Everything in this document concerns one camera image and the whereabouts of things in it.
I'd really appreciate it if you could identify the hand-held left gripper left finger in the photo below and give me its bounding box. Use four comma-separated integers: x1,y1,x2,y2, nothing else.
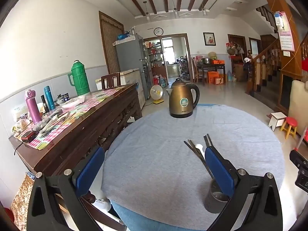
26,146,105,231

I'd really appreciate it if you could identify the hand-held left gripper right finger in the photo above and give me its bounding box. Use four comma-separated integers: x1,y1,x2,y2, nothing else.
204,146,284,231

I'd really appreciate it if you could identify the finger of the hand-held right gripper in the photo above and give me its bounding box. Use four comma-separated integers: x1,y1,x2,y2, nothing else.
289,149,308,170

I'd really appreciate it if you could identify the white plastic spoon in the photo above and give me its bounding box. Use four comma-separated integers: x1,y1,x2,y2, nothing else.
195,143,205,162

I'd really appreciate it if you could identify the dark metal utensil cup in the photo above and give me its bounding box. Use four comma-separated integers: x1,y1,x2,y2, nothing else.
204,178,231,214

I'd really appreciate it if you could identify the carved wooden side table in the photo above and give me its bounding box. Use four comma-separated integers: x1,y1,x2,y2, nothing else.
9,83,143,231

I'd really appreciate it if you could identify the yellow stool with red seat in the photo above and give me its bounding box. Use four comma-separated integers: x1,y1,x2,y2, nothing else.
280,117,298,140

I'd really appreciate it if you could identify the white slipper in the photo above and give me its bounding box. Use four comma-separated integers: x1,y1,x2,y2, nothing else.
93,197,112,213

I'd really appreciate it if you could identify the small white stool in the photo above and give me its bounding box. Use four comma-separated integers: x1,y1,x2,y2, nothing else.
268,112,287,132

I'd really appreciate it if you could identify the metal fork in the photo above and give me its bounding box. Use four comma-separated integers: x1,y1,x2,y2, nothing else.
61,110,72,124

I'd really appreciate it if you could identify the cream upholstered chair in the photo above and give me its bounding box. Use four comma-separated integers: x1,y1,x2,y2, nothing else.
288,79,308,135

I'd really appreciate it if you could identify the pink checkered tablecloth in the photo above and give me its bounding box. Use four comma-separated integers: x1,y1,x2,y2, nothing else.
13,87,126,151

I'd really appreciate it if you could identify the plastic wrapped bundle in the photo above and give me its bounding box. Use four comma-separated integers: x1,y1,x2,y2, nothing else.
34,108,70,135

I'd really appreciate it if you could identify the round table with grey cloth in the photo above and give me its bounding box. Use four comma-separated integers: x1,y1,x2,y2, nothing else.
100,104,285,224

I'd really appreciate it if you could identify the white plate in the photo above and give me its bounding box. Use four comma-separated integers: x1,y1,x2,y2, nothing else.
61,96,86,108

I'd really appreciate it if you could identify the black and red device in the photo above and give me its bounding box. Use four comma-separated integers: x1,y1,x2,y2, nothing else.
21,130,37,143

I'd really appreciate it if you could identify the small dark bottle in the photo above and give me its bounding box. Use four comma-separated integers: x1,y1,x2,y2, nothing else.
40,95,50,114

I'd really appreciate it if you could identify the bronze electric kettle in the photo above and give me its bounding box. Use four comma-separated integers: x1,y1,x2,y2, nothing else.
166,78,200,119

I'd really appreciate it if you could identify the teal water bottle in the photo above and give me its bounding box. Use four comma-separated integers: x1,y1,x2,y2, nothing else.
44,86,56,111

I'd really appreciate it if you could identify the clear snack bag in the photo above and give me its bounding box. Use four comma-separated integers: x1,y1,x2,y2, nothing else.
11,118,32,137

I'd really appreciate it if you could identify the pink water bottle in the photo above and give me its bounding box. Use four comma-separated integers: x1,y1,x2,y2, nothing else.
25,90,42,124

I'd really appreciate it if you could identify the green thermos jug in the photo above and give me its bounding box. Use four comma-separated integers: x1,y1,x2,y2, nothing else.
67,60,91,97

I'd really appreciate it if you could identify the clear plastic container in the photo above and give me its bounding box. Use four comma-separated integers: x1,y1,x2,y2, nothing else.
12,105,28,121

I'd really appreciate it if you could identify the wooden chair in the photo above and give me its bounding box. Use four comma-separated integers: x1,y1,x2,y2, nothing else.
101,72,121,90

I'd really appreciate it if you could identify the large orange box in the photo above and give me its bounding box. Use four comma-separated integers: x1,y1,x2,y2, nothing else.
207,71,225,85

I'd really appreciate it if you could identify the white chest freezer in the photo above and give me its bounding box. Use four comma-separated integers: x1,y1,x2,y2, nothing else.
95,69,146,109

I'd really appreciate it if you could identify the red round object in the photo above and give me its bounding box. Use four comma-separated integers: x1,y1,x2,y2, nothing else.
3,207,15,227

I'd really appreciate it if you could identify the yellow fan heater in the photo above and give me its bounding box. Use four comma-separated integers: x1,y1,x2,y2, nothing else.
150,85,165,104

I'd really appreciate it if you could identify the dark wooden dining table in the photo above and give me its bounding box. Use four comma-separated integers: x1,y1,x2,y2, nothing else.
196,63,227,85

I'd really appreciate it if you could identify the wooden staircase railing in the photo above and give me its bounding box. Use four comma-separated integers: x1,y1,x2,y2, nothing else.
245,37,308,94

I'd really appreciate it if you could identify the grey refrigerator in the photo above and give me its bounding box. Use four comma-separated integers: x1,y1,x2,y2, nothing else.
113,34,151,101

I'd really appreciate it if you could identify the hanging bags bundle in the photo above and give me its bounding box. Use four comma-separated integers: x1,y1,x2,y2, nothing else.
226,42,244,56

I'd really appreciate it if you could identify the brown window blind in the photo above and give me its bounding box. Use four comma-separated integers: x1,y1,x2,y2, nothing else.
99,11,125,74

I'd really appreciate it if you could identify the kitchen storage shelf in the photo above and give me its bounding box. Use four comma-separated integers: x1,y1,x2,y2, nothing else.
144,41,165,76

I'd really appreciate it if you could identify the pink wall calendar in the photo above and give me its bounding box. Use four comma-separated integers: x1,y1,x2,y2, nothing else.
274,11,295,51

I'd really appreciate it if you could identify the framed wall picture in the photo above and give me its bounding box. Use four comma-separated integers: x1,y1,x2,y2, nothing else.
203,32,216,46

